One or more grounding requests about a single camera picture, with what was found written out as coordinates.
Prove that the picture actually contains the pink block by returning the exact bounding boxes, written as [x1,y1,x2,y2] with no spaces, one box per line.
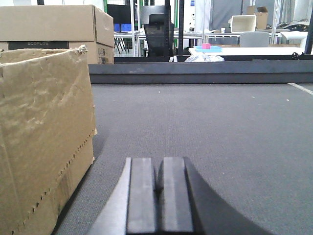
[201,43,211,49]

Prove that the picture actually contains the black mesh office chair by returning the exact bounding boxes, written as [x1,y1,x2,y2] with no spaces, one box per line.
[144,13,165,57]

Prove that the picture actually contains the crumpled plastic bag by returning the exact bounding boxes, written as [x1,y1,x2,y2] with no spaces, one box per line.
[185,52,224,63]

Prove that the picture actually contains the light blue tray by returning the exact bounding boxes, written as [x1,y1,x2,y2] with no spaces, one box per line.
[194,46,222,53]

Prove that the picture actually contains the large Ecoflow cardboard box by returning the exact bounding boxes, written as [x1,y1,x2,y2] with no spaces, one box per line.
[0,5,114,64]

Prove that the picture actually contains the white plastic tub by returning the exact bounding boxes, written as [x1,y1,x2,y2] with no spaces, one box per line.
[228,15,256,33]

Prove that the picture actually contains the white work table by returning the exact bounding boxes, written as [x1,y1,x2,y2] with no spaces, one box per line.
[204,47,304,56]

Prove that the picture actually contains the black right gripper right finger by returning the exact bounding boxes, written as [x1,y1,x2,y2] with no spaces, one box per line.
[157,157,270,235]

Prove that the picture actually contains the grey chair back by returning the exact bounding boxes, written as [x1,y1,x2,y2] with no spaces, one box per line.
[239,31,269,47]

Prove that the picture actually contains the small open cardboard box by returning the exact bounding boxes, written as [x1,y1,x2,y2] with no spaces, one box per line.
[246,5,268,29]

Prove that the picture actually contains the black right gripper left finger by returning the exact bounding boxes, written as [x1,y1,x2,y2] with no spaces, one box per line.
[87,158,157,235]

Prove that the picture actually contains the worn brown cardboard box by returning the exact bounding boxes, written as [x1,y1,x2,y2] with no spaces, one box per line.
[0,45,96,235]

